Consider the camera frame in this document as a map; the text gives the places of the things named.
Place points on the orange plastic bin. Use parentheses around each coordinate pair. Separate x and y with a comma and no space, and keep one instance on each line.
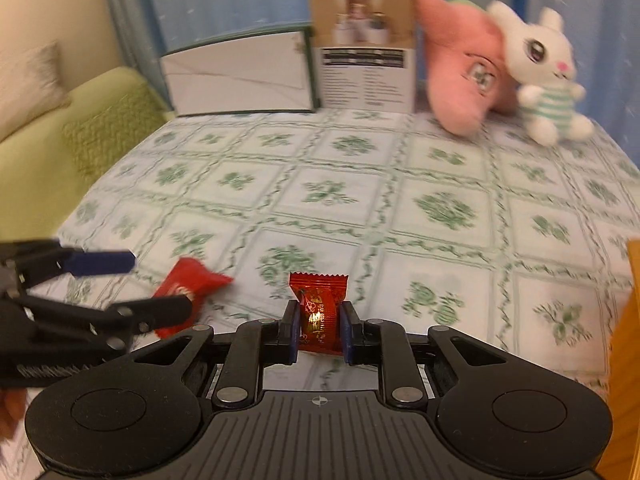
(631,360)

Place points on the pink plush toy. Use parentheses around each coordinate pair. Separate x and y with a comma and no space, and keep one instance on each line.
(455,70)

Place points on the sofa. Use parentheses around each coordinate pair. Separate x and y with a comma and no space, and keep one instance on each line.
(40,175)

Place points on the white bunny plush toy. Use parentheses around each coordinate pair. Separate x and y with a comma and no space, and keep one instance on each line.
(542,65)

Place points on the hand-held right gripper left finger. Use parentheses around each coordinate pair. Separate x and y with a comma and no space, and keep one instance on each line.
(292,332)

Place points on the brown and white product box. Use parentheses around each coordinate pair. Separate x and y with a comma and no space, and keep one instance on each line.
(362,50)

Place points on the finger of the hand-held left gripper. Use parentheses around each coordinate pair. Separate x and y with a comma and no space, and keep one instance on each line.
(100,263)
(150,312)

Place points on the beige cushion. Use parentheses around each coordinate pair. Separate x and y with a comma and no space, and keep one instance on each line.
(25,90)

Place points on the white box with green edge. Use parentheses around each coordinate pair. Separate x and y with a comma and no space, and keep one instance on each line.
(240,77)

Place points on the person's left hand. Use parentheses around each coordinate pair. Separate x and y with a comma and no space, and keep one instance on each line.
(10,412)

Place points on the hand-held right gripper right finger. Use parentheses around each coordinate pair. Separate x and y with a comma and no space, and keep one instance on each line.
(348,335)

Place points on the small shiny red snack packet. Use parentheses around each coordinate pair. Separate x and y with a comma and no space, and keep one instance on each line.
(320,305)

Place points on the green floral tablecloth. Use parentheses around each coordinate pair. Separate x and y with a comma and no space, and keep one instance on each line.
(350,170)

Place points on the plain red snack packet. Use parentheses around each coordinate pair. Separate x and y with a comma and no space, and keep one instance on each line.
(195,280)

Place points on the blue star curtain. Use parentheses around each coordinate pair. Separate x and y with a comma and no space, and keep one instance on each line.
(225,0)

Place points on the green zigzag cushion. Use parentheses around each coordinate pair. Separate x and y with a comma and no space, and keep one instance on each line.
(115,130)

